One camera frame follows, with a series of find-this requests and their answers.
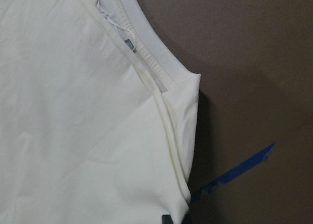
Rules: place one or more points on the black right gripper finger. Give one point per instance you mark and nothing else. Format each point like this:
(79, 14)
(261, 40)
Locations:
(166, 219)

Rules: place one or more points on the cream long-sleeve t-shirt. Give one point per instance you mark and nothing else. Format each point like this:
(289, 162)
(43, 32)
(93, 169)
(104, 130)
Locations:
(97, 116)

